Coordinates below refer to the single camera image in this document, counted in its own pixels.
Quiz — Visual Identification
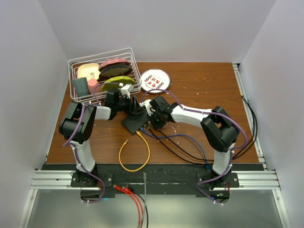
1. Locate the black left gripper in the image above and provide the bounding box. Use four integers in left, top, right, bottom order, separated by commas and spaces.
115, 95, 144, 114

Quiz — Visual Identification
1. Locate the black network switch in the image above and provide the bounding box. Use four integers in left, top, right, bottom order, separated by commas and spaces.
122, 113, 148, 135

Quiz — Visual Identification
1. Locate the black braided cable two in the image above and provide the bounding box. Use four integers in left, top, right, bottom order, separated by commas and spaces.
148, 96, 258, 164

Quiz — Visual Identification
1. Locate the yellow ethernet cable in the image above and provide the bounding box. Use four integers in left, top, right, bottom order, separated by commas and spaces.
118, 132, 151, 172

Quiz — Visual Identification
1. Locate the blue ethernet cable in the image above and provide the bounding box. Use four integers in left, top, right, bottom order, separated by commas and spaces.
140, 127, 211, 171

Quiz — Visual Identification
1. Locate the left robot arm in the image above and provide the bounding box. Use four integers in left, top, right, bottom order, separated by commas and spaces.
59, 87, 148, 187

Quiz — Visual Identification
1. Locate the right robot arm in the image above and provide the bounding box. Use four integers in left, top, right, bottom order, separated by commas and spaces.
140, 96, 239, 187

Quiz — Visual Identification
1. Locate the white round printed plate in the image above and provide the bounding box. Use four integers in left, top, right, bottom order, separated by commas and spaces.
141, 69, 171, 94

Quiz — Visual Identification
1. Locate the green plate in rack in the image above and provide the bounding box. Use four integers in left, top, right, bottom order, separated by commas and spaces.
101, 76, 136, 92

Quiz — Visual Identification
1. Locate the dark olive plate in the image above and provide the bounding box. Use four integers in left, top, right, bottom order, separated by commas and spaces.
99, 65, 133, 78

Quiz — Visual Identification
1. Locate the pink cup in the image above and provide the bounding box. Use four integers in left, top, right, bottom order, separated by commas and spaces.
87, 78, 101, 95

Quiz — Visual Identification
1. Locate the pink plate in rack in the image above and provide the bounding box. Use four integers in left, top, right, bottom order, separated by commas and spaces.
98, 58, 130, 72

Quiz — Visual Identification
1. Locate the cream square plate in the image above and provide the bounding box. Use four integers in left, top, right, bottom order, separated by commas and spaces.
77, 63, 100, 81

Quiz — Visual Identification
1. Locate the dark grey cup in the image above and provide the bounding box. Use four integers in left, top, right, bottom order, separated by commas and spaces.
72, 77, 90, 97

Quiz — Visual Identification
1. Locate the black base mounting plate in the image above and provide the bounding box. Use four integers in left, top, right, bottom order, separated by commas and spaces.
35, 164, 266, 201

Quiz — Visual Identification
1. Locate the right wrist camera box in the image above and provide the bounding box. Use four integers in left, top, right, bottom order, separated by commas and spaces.
139, 99, 154, 116

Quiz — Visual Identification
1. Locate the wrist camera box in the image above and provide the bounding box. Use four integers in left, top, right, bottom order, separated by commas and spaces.
120, 84, 134, 99
139, 99, 154, 116

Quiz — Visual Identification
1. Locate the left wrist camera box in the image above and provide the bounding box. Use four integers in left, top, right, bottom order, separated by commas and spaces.
120, 84, 134, 99

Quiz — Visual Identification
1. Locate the white wire dish rack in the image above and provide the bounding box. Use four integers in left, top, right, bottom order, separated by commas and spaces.
67, 47, 142, 103

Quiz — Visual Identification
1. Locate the grey cable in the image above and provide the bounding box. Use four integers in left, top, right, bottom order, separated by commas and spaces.
143, 172, 147, 228

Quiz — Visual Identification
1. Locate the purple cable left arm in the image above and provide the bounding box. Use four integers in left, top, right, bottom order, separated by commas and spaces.
63, 82, 124, 204

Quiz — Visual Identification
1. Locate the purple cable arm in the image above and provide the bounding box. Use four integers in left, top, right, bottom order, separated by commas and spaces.
63, 82, 124, 204
140, 89, 249, 205

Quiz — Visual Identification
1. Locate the black loose cable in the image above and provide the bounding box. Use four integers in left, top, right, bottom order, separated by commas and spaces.
125, 184, 149, 228

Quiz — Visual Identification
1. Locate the red cable two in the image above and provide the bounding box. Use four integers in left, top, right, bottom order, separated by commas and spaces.
121, 186, 145, 228

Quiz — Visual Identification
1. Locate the red cable one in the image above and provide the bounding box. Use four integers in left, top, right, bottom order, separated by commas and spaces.
113, 184, 144, 228

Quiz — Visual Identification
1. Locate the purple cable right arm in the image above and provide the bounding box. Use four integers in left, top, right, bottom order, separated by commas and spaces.
140, 89, 249, 205

